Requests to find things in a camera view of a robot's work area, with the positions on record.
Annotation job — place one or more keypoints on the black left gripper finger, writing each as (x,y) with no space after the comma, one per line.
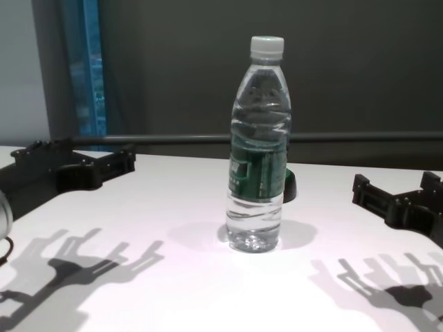
(41,152)
(121,162)

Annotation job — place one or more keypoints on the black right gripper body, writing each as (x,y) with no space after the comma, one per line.
(418,214)

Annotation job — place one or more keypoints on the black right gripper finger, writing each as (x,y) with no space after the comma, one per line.
(432,183)
(372,197)

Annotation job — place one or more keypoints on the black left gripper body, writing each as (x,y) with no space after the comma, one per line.
(45,183)

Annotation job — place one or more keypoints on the clear water bottle green label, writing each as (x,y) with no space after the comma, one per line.
(257,166)

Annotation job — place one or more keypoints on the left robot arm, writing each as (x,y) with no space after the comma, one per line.
(5,214)

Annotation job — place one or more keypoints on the blue vertical window strip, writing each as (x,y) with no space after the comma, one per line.
(88,86)

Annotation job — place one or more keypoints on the green YES button black base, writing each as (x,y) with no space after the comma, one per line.
(290,186)

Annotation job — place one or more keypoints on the grey horizontal rail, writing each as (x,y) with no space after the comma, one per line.
(173,139)

